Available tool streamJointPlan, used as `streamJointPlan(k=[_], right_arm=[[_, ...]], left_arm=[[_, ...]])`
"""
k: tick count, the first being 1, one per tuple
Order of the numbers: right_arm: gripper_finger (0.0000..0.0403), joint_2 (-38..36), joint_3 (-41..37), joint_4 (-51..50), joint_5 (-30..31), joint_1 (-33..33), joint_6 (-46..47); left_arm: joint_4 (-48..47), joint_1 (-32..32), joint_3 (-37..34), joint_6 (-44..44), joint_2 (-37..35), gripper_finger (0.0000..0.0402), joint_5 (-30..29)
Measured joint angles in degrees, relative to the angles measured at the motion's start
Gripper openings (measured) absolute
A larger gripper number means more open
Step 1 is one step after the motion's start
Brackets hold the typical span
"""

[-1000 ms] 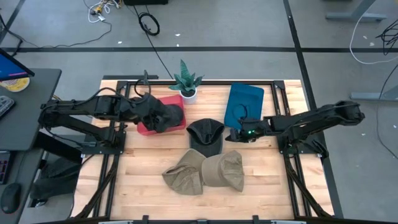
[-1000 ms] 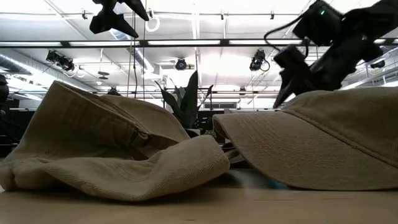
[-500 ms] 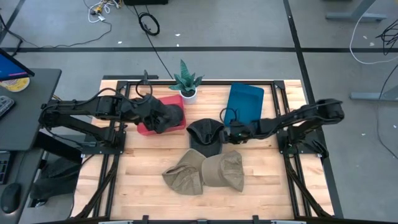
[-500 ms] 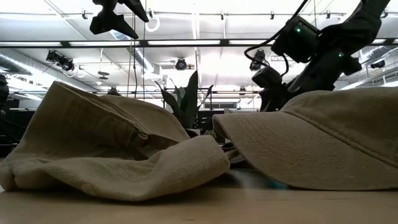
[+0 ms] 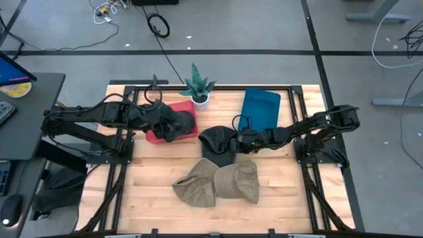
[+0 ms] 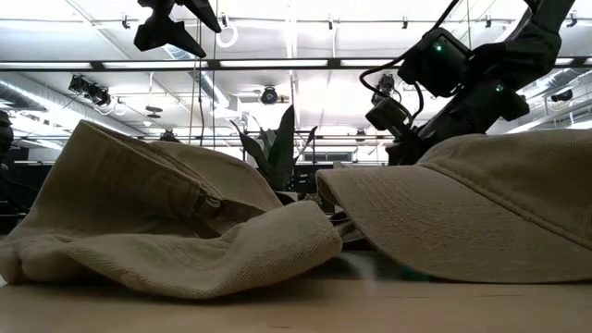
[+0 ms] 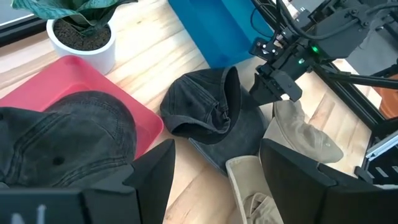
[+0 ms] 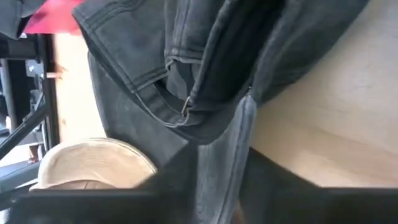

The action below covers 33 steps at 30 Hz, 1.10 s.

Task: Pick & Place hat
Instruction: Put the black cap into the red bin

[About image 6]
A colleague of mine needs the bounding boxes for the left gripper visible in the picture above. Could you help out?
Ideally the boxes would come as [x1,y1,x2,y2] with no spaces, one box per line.
[132,0,223,59]

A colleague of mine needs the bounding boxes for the khaki baseball cap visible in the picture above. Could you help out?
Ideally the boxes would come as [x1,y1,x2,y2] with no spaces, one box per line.
[0,118,344,301]
[315,128,592,285]

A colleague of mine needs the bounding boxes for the black ceiling spotlight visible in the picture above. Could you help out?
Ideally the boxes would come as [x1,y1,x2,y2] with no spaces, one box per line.
[549,87,574,104]
[375,72,397,93]

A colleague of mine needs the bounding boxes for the long ceiling light strip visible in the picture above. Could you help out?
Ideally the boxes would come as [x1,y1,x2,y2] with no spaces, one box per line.
[0,57,592,73]

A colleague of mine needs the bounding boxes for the round black ceiling fixture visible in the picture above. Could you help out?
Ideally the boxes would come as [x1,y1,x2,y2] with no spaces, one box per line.
[260,85,280,106]

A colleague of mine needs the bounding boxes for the black ceiling spotlights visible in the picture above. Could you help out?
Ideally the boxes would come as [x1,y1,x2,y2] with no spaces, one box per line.
[68,73,113,108]

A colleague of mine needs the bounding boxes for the green plant in white pot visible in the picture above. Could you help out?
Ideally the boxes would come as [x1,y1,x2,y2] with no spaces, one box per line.
[229,104,319,205]

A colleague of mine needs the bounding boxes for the white cable loop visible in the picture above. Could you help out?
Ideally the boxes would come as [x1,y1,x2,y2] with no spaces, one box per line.
[215,22,240,49]

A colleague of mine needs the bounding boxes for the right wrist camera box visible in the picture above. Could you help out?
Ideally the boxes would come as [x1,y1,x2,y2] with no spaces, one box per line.
[364,95,413,139]

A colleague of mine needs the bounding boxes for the black hanging cable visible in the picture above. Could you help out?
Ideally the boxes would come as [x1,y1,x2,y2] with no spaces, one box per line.
[197,18,205,145]

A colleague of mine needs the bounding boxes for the silver air duct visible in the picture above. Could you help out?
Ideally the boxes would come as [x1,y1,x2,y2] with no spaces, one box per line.
[0,79,50,113]

